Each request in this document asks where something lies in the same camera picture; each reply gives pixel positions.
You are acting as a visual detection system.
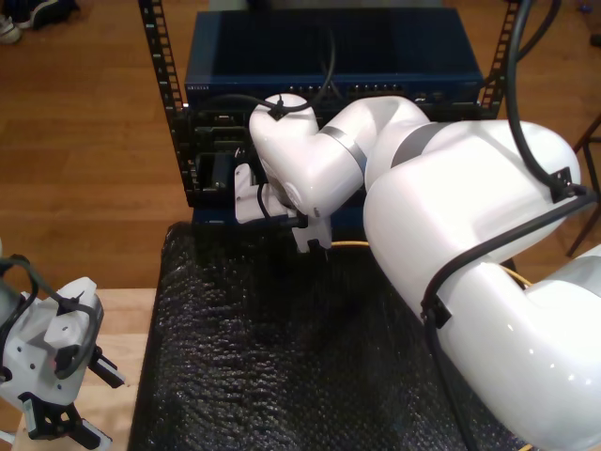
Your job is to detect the black rack server unit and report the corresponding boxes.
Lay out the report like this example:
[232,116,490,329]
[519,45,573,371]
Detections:
[186,107,258,154]

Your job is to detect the wooden leg chair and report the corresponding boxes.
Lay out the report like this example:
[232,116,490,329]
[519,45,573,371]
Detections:
[565,112,601,258]

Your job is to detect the yellow network cable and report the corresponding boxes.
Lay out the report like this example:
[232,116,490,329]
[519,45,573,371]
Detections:
[330,239,534,291]

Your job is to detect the blue network switch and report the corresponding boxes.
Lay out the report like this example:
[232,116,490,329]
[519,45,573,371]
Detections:
[183,8,485,108]

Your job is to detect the blue base box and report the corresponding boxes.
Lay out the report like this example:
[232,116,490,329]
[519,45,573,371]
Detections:
[191,205,239,226]

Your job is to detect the dark shoe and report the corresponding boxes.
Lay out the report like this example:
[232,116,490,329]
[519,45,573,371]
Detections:
[12,0,82,30]

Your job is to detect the black rack shelf tray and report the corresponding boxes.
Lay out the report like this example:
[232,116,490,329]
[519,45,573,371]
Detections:
[190,149,241,210]

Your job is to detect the white sneaker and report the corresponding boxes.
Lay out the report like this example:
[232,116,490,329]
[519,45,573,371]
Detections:
[0,13,23,46]

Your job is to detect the black bubble wrap mat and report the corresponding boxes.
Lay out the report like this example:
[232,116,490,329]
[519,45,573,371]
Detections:
[127,219,534,451]

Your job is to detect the black metal equipment rack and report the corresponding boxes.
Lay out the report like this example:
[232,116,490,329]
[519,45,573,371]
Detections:
[137,0,523,209]

